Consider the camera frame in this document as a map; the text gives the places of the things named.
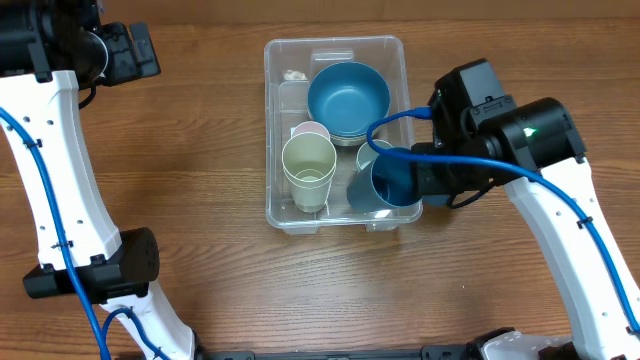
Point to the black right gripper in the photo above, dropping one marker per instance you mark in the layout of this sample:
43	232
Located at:
434	182

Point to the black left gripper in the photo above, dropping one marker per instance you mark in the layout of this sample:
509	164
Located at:
124	65

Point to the tall blue cup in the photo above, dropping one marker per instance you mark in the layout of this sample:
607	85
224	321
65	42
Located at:
386	183

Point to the small grey cup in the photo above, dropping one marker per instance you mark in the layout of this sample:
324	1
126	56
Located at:
366	154

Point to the cream bowl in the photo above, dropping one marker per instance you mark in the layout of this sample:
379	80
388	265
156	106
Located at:
350	140

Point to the dark blue bowl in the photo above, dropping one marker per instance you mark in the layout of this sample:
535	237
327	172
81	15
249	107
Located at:
347	97

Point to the tall cream cup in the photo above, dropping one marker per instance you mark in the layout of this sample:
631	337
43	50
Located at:
309	160
309	190

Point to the small pink cup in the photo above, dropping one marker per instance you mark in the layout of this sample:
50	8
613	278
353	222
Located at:
310	127

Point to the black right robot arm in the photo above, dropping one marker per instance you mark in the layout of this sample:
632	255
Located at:
484	140

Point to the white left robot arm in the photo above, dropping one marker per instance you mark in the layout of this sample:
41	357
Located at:
54	56

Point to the clear plastic storage bin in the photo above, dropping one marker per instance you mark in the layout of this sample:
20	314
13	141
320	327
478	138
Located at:
290	65

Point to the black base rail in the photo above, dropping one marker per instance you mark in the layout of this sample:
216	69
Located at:
438	352

